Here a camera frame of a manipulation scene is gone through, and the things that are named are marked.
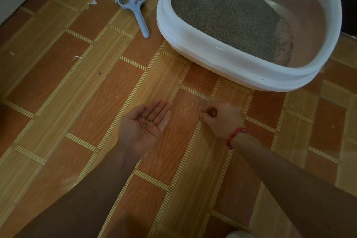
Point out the person's left hand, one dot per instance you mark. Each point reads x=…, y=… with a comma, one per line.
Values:
x=139, y=137

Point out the person's right hand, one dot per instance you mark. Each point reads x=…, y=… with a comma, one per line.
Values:
x=226, y=120

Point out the litter granules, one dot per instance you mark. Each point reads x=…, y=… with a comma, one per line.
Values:
x=145, y=124

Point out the white pink cat litter box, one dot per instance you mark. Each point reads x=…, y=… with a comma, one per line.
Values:
x=217, y=56

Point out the grey cat litter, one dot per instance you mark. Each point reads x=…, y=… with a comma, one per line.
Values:
x=228, y=14

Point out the grey plastic litter scoop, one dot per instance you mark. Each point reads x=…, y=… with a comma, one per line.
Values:
x=134, y=6

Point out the person's right forearm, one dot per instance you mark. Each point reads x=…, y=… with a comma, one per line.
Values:
x=293, y=190

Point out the person's left forearm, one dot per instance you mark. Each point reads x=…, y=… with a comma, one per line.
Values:
x=83, y=201

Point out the torn white paper scrap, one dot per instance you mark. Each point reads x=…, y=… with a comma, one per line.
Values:
x=93, y=2

